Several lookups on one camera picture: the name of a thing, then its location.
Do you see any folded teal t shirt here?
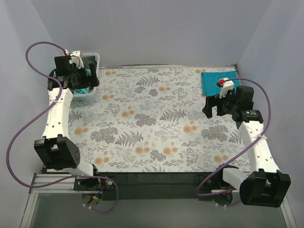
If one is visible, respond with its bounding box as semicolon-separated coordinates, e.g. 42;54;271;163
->
201;71;238;96

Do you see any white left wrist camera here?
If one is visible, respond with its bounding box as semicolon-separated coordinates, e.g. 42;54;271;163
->
69;50;85;69

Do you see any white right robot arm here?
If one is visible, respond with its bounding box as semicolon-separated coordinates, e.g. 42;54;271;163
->
203;83;291;208

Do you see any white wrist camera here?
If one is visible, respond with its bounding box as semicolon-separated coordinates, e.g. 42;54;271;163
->
217;78;234;98
69;50;85;69

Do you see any floral patterned table mat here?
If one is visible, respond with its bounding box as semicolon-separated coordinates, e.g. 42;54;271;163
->
68;68;245;172

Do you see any dark grey t shirt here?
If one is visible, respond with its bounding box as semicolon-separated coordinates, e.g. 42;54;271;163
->
81;55;97;77

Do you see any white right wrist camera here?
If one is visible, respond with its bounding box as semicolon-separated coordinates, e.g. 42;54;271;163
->
217;78;234;98

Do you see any white plastic laundry basket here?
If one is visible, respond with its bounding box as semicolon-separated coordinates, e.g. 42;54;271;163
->
47;50;99;102

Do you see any aluminium frame rail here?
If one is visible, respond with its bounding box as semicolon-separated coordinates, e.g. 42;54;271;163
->
28;173;81;194

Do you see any mint green t shirt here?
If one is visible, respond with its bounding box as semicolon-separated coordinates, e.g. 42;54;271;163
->
73;68;91;95

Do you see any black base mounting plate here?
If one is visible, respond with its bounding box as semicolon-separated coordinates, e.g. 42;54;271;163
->
73;172;239;205

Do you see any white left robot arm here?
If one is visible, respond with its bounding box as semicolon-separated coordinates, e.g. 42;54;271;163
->
34;50;99;178

